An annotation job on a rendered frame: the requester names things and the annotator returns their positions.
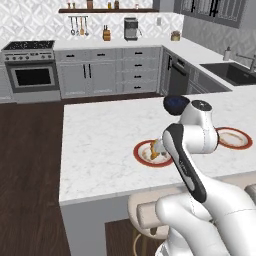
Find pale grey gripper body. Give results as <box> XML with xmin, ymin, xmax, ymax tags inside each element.
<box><xmin>155</xmin><ymin>138</ymin><xmax>170</xmax><ymax>157</ymax></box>

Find chicken drumstick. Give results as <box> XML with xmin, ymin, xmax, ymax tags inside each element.
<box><xmin>149</xmin><ymin>139</ymin><xmax>160</xmax><ymax>161</ymax></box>

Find dark blue bowl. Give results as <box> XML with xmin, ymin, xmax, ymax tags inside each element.
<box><xmin>162</xmin><ymin>95</ymin><xmax>191</xmax><ymax>117</ymax></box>

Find red rimmed plate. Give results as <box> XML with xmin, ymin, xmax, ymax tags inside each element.
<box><xmin>214</xmin><ymin>126</ymin><xmax>254</xmax><ymax>151</ymax></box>
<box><xmin>132</xmin><ymin>139</ymin><xmax>175</xmax><ymax>169</ymax></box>

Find beige bar stool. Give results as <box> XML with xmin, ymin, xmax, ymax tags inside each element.
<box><xmin>127</xmin><ymin>190</ymin><xmax>214</xmax><ymax>256</ymax></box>

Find dark dishwasher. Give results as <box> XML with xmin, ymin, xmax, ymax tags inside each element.
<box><xmin>167</xmin><ymin>55</ymin><xmax>192</xmax><ymax>97</ymax></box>

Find grey cupboard run under sink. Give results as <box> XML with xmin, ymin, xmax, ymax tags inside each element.
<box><xmin>188</xmin><ymin>65</ymin><xmax>232</xmax><ymax>96</ymax></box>

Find grey base cupboard run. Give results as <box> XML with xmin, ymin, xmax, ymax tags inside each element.
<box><xmin>54</xmin><ymin>46</ymin><xmax>163</xmax><ymax>99</ymax></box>

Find black sink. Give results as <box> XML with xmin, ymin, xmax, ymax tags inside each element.
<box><xmin>199</xmin><ymin>61</ymin><xmax>256</xmax><ymax>87</ymax></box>

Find tan jar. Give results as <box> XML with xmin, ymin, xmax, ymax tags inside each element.
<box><xmin>170</xmin><ymin>30</ymin><xmax>182</xmax><ymax>42</ymax></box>

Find white soap dispenser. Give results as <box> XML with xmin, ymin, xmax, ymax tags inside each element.
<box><xmin>222</xmin><ymin>46</ymin><xmax>232</xmax><ymax>62</ymax></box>

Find grey coffee machine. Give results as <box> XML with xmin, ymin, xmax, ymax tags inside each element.
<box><xmin>123</xmin><ymin>16</ymin><xmax>140</xmax><ymax>42</ymax></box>

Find wooden knife block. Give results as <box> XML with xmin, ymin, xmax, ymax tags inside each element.
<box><xmin>102</xmin><ymin>24</ymin><xmax>112</xmax><ymax>42</ymax></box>

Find steel range with oven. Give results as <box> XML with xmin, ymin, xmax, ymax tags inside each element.
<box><xmin>1</xmin><ymin>40</ymin><xmax>62</xmax><ymax>102</ymax></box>

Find grey wall cupboards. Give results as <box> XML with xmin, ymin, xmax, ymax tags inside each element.
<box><xmin>173</xmin><ymin>0</ymin><xmax>250</xmax><ymax>30</ymax></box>

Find dark wooden wall shelf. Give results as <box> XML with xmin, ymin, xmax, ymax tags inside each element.
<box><xmin>58</xmin><ymin>8</ymin><xmax>160</xmax><ymax>15</ymax></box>

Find rail with hanging utensils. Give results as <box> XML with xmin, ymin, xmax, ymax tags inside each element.
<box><xmin>68</xmin><ymin>15</ymin><xmax>90</xmax><ymax>37</ymax></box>

